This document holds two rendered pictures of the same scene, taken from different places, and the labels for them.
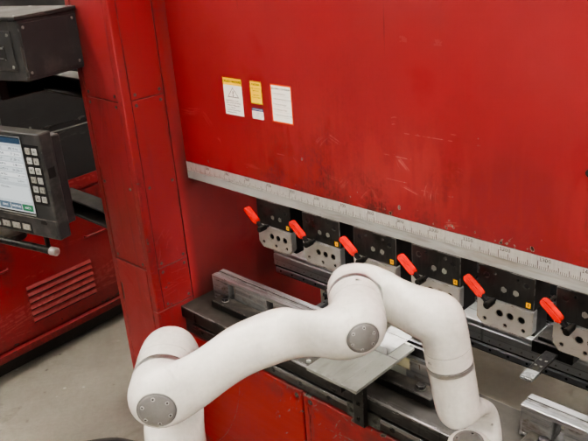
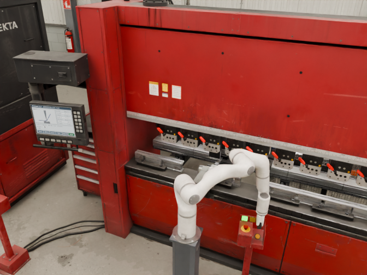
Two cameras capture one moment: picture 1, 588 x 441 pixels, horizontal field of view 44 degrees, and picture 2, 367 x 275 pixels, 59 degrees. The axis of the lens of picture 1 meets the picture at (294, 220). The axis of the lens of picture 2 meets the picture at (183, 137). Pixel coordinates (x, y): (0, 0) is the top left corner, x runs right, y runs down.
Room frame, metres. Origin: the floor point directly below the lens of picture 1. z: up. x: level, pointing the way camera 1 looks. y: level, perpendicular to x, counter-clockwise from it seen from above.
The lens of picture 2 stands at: (-0.33, 0.91, 2.60)
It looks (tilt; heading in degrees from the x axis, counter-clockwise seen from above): 28 degrees down; 338
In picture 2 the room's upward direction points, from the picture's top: 1 degrees clockwise
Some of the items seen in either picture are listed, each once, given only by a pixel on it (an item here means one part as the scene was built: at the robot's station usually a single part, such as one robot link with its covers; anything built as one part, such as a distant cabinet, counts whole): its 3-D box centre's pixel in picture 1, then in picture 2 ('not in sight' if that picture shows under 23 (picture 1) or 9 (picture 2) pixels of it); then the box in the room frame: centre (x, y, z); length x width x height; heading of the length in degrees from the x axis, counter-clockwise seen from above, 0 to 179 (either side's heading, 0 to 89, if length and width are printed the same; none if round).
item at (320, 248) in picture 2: not in sight; (326, 250); (0.98, -0.87, 0.58); 0.15 x 0.02 x 0.07; 44
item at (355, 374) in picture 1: (360, 359); (208, 176); (1.72, -0.16, 1.00); 0.26 x 0.18 x 0.01; 134
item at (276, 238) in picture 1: (283, 222); (170, 132); (2.12, 0.04, 1.26); 0.15 x 0.09 x 0.17; 44
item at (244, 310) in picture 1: (244, 312); (151, 165); (2.21, 0.20, 0.89); 0.30 x 0.05 x 0.03; 44
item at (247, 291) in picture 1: (265, 302); (159, 160); (2.21, 0.12, 0.92); 0.50 x 0.06 x 0.10; 44
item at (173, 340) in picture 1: (171, 391); (185, 193); (1.19, 0.27, 1.30); 0.19 x 0.12 x 0.24; 0
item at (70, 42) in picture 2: not in sight; (69, 40); (7.52, 0.49, 1.04); 0.18 x 0.17 x 0.56; 48
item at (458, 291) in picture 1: (444, 273); (235, 145); (1.69, -0.39, 1.26); 0.15 x 0.09 x 0.17; 44
